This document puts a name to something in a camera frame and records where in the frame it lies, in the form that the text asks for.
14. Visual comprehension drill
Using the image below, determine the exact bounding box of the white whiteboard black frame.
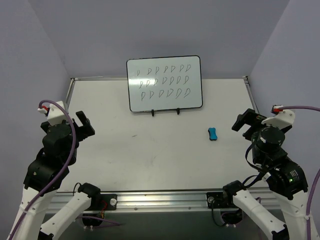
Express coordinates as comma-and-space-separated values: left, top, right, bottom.
126, 55, 203, 113

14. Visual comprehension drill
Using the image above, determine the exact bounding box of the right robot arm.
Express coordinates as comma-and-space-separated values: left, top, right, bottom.
222, 105, 320, 240

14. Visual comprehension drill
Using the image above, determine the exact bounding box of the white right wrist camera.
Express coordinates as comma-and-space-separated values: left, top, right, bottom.
261, 105, 296, 130

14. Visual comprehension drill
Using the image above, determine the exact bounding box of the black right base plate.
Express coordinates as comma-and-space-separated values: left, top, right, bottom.
206, 191, 227, 209

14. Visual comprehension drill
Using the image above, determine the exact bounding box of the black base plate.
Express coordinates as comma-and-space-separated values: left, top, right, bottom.
98, 193, 118, 211
206, 191, 227, 209

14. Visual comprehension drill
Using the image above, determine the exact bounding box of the black whiteboard stand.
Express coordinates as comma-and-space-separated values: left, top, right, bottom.
150, 108, 181, 117

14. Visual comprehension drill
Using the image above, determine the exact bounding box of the blue bone-shaped eraser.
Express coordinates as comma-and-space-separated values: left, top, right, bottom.
208, 127, 218, 141

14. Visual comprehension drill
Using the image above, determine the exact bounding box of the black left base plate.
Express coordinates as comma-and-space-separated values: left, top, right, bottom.
98, 193, 118, 211

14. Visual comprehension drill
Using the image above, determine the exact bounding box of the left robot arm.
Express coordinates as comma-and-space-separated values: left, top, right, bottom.
8, 120, 102, 240

